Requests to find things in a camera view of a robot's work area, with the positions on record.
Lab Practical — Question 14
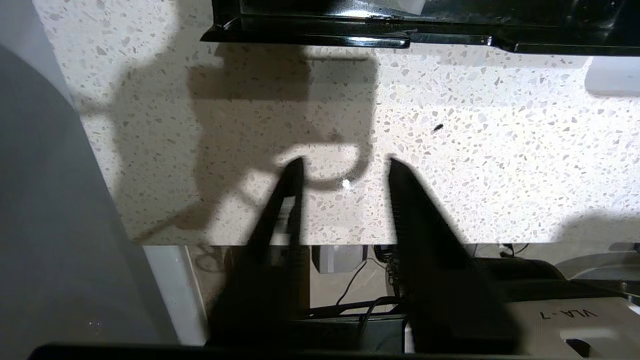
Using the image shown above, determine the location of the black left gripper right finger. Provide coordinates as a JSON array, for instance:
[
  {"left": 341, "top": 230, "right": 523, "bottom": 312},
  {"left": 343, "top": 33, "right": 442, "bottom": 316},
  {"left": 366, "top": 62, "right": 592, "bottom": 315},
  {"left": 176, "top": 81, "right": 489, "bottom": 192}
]
[{"left": 387, "top": 156, "right": 522, "bottom": 354}]

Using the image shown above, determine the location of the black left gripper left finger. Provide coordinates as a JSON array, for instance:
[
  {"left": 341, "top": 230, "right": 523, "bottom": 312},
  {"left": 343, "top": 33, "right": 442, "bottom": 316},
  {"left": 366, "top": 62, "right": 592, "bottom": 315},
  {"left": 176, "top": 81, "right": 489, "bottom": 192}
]
[{"left": 206, "top": 156, "right": 312, "bottom": 347}]

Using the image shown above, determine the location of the black tray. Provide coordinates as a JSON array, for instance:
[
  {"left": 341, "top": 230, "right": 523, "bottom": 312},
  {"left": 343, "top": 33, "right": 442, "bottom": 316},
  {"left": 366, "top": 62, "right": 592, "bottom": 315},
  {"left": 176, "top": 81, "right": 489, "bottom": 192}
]
[{"left": 200, "top": 0, "right": 640, "bottom": 57}]

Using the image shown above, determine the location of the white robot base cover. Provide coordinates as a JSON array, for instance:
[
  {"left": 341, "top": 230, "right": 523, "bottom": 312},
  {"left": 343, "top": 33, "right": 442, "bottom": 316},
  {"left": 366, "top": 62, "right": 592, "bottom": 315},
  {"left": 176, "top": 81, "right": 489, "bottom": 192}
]
[{"left": 505, "top": 295, "right": 640, "bottom": 359}]

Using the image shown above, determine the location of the white sink basin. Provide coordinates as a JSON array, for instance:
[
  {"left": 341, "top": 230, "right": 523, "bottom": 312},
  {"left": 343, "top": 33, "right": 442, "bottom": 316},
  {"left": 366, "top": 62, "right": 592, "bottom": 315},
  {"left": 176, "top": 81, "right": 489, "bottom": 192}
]
[{"left": 584, "top": 56, "right": 640, "bottom": 99}]

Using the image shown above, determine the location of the thin black chassis cable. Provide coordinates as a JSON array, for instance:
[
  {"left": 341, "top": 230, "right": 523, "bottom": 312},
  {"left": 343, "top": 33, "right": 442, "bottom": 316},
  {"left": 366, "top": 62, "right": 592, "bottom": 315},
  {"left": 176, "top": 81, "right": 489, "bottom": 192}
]
[{"left": 310, "top": 257, "right": 407, "bottom": 322}]

